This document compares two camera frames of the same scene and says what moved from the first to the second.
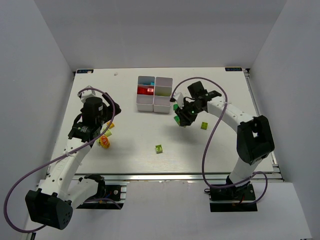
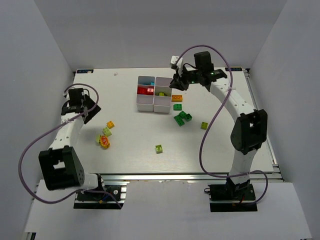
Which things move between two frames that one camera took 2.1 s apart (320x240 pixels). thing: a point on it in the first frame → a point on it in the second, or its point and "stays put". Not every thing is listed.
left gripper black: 113,107 → 90,110
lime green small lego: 204,125 stays put
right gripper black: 185,116 → 181,81
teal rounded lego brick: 146,80 stays put
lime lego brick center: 159,148 stays put
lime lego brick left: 108,132 stays put
